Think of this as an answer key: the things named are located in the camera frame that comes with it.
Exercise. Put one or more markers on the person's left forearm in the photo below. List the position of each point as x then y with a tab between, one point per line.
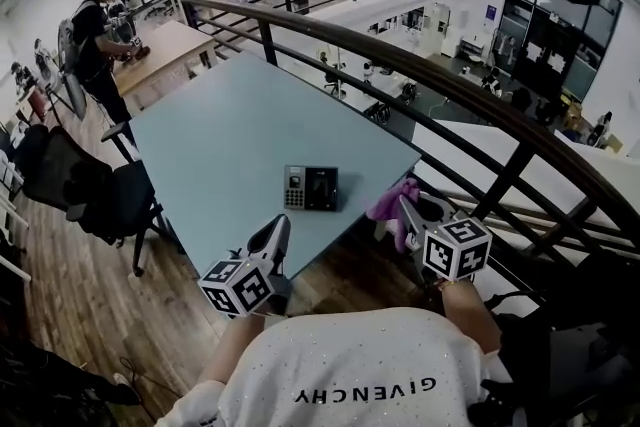
230	350

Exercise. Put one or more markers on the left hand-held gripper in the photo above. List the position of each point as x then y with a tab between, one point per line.
240	290

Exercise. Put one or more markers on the wooden table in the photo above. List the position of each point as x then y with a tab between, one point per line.
170	50

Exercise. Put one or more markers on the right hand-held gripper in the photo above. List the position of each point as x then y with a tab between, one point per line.
455	250

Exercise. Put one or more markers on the purple cloth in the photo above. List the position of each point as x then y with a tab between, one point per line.
390	202

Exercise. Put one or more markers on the person's right forearm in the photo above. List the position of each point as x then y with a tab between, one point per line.
470	315

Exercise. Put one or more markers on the black keypad access terminal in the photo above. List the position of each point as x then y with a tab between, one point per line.
310	187

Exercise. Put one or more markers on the black metal railing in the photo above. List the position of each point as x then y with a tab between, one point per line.
500	112

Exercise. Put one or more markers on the blue wall poster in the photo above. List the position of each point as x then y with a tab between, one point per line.
491	12

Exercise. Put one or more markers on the black framed glass wall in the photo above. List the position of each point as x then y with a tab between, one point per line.
550	40

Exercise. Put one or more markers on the black mesh office chair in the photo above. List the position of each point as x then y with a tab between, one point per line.
575	355
85	185

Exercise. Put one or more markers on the white studded t-shirt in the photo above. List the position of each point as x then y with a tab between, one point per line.
350	365

